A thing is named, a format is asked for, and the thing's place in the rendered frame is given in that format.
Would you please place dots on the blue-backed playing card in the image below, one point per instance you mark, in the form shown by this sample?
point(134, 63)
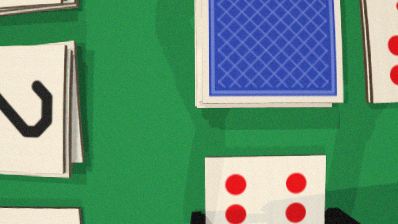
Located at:
point(272, 51)

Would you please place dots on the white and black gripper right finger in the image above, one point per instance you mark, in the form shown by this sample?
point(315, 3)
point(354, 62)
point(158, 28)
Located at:
point(337, 216)

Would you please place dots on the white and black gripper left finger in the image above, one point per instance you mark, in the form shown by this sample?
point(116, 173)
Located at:
point(197, 218)

